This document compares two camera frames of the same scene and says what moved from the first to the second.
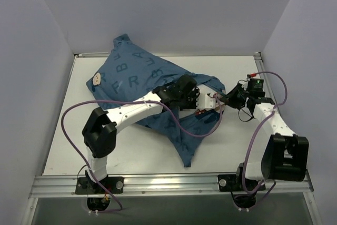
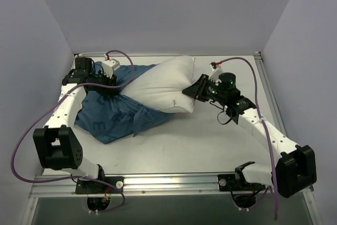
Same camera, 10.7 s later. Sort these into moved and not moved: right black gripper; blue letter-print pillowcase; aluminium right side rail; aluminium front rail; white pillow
Moved: white pillow; right black gripper; blue letter-print pillowcase
Not moved: aluminium front rail; aluminium right side rail
